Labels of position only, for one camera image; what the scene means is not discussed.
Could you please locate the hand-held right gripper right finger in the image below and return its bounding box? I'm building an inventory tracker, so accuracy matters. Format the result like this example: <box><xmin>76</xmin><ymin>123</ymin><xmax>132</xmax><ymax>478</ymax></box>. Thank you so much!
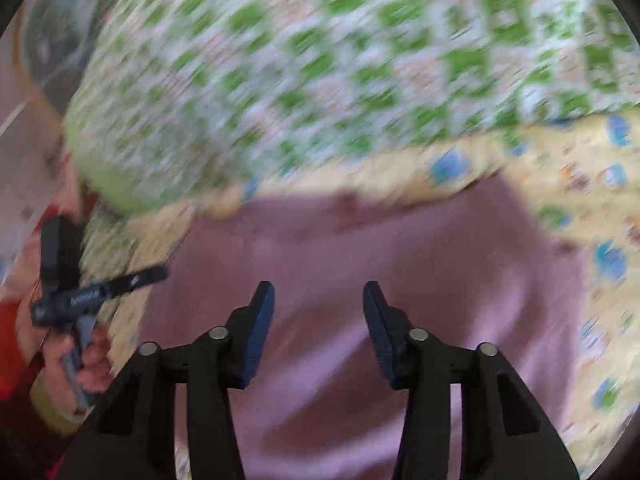
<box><xmin>363</xmin><ymin>281</ymin><xmax>581</xmax><ymax>480</ymax></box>

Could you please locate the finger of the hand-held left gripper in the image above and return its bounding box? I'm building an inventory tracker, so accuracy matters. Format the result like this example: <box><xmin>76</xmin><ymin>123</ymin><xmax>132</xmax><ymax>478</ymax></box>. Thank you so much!
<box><xmin>40</xmin><ymin>215</ymin><xmax>82</xmax><ymax>302</ymax></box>
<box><xmin>99</xmin><ymin>266</ymin><xmax>169</xmax><ymax>297</ymax></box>

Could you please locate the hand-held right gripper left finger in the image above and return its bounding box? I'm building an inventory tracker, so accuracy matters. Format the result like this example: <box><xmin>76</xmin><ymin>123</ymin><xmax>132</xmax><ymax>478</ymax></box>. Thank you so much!
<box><xmin>55</xmin><ymin>281</ymin><xmax>276</xmax><ymax>480</ymax></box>

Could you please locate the purple knit sweater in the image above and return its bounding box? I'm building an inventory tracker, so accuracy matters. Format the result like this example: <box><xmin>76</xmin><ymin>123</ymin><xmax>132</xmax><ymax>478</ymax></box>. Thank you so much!
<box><xmin>142</xmin><ymin>172</ymin><xmax>592</xmax><ymax>480</ymax></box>

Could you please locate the person's left forearm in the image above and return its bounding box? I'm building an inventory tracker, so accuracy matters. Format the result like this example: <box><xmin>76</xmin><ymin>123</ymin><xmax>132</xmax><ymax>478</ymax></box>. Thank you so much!
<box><xmin>27</xmin><ymin>367</ymin><xmax>95</xmax><ymax>440</ymax></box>

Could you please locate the person's left hand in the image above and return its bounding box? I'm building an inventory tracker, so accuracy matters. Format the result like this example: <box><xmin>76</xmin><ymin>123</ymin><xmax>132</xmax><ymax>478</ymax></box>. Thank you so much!
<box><xmin>42</xmin><ymin>321</ymin><xmax>115</xmax><ymax>411</ymax></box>

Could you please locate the yellow cartoon bed sheet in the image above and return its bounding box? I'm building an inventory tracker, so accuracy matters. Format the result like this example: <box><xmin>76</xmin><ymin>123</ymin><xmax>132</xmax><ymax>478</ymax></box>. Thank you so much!
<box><xmin>80</xmin><ymin>110</ymin><xmax>640</xmax><ymax>480</ymax></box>

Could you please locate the green checkered quilt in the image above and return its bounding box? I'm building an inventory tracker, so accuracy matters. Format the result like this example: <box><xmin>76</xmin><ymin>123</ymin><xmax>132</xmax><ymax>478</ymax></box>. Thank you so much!
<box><xmin>64</xmin><ymin>0</ymin><xmax>640</xmax><ymax>217</ymax></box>

